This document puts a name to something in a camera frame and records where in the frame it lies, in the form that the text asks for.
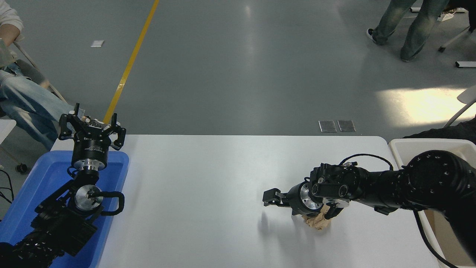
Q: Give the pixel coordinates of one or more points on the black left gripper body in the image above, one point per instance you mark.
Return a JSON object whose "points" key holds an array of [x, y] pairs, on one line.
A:
{"points": [[91, 147]]}

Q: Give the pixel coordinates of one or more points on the silver floor plate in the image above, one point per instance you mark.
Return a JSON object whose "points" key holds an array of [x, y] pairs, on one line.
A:
{"points": [[346, 125], [327, 126]]}

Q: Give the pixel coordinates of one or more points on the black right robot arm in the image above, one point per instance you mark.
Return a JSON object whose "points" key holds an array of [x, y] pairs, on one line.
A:
{"points": [[427, 178]]}

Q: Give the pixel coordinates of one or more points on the small white floor tag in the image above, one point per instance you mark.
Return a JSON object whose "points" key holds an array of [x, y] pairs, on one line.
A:
{"points": [[97, 43]]}

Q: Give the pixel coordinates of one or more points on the white side table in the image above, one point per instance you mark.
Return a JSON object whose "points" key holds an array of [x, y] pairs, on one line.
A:
{"points": [[5, 128]]}

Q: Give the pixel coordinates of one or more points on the white chair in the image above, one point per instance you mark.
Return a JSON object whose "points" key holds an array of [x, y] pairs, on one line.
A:
{"points": [[469, 95]]}

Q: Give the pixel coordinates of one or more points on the seated person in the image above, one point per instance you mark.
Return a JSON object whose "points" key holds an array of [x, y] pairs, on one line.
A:
{"points": [[26, 100]]}

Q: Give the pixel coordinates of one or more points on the black caster wheel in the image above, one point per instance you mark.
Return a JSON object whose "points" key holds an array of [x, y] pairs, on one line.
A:
{"points": [[21, 168]]}

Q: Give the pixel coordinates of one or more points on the tan paper ball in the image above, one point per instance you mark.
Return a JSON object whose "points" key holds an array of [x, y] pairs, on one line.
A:
{"points": [[319, 222]]}

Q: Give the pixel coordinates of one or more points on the large pale bin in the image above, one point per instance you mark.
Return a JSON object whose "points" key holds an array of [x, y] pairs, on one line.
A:
{"points": [[409, 147]]}

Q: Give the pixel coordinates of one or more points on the blue plastic tray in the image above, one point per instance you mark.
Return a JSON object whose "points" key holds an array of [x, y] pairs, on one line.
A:
{"points": [[44, 175]]}

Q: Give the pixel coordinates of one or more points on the person's forearm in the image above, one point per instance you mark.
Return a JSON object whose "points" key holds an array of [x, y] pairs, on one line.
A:
{"points": [[7, 35]]}

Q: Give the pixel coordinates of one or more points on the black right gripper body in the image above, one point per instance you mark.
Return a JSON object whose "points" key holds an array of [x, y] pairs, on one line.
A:
{"points": [[295, 199]]}

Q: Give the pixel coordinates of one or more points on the yellow floor tape line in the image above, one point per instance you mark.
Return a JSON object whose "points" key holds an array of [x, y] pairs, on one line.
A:
{"points": [[130, 63]]}

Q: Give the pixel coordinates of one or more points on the white flat bar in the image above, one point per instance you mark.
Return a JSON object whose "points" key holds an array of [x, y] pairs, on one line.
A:
{"points": [[465, 64]]}

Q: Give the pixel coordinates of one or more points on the walking person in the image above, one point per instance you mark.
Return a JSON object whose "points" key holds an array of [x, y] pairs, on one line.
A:
{"points": [[416, 26]]}

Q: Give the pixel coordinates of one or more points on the grey office chair base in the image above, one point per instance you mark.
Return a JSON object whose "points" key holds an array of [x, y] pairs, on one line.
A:
{"points": [[455, 38]]}

